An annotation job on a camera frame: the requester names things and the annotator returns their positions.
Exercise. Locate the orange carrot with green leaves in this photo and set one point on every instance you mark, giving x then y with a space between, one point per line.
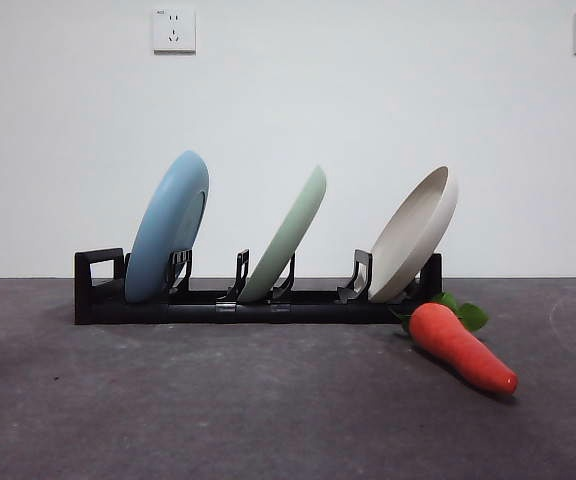
458 345

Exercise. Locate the green plate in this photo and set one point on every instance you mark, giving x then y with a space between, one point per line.
288 235

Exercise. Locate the blue plate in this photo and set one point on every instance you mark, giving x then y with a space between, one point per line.
163 225

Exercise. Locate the beige plate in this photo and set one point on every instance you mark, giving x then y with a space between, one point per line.
408 250

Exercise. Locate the black plate rack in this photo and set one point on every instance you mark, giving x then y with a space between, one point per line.
84 285

